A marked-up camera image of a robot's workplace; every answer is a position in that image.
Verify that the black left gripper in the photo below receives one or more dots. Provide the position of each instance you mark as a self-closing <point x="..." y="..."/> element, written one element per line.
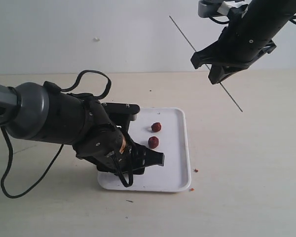
<point x="101" y="143"/>

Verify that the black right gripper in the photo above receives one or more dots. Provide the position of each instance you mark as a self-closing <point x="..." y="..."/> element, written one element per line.
<point x="237" y="48"/>

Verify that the red meatball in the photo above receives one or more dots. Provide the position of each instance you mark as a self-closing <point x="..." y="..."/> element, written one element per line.
<point x="153" y="142"/>
<point x="156" y="127"/>

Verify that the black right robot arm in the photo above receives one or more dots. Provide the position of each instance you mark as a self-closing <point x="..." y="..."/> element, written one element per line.
<point x="276" y="12"/>

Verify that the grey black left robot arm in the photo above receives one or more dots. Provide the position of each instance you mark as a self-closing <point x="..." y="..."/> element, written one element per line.
<point x="42" y="113"/>

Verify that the white rectangular plastic tray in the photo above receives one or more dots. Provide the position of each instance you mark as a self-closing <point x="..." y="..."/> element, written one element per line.
<point x="175" y="175"/>

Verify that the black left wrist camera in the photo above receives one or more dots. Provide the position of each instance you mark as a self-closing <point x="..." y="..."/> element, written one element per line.
<point x="122" y="114"/>

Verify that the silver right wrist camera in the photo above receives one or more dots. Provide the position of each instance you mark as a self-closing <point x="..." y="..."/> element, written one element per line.
<point x="214" y="8"/>

